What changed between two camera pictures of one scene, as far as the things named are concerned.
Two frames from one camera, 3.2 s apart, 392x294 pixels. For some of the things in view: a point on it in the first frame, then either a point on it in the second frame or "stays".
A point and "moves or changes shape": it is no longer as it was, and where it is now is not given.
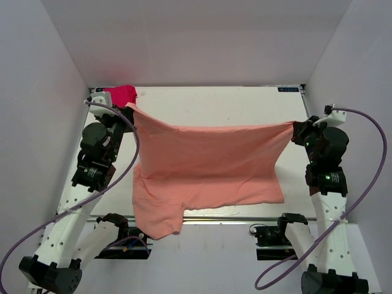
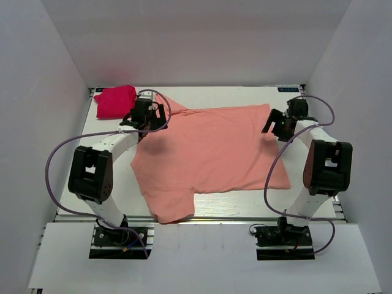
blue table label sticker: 288,89 stays
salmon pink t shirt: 186,168 moves or changes shape
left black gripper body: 116,125 to 151,120
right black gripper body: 308,136 to 282,131
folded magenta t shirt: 122,95 stays
